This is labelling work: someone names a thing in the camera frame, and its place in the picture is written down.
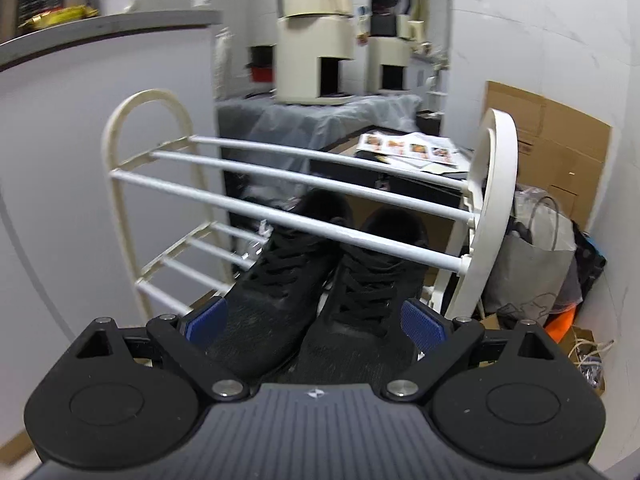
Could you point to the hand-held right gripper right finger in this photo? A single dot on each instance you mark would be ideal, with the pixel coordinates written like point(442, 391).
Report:
point(425, 327)

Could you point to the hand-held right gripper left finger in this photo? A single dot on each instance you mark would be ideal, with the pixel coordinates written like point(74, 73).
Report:
point(205, 322)

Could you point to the black lace-up sneaker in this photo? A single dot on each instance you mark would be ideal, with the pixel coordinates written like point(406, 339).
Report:
point(360, 320)
point(280, 290)

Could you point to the white shoe rack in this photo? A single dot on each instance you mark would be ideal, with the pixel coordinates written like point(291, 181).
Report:
point(492, 210)

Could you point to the grey paper bag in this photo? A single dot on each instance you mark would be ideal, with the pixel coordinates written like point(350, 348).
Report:
point(530, 265)

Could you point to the orange bag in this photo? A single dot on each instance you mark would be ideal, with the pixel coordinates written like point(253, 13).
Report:
point(560, 325)

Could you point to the black desk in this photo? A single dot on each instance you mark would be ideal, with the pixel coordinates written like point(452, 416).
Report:
point(350, 177)

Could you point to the dark blue bag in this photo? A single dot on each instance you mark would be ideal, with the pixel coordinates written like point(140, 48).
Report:
point(590, 265)

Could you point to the printed picture leaflets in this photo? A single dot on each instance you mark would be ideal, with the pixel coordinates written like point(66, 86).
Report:
point(400, 147)

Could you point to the flattened cardboard box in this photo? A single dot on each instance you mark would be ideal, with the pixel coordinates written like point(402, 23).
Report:
point(560, 155)

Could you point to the plastic sheet covered table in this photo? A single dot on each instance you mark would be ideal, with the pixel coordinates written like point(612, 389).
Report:
point(300, 120)

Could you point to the red black small appliance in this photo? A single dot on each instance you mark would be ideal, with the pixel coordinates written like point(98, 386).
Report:
point(261, 65)

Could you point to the small beige coffee machine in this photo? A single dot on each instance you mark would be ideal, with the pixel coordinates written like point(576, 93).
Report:
point(390, 50)

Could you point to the large beige coffee machine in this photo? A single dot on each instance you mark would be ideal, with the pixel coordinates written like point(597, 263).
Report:
point(310, 40)

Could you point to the grey shelf board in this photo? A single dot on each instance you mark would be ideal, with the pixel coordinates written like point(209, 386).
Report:
point(100, 27)

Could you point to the yellow snack packet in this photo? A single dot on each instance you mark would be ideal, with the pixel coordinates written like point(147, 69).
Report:
point(60, 16)

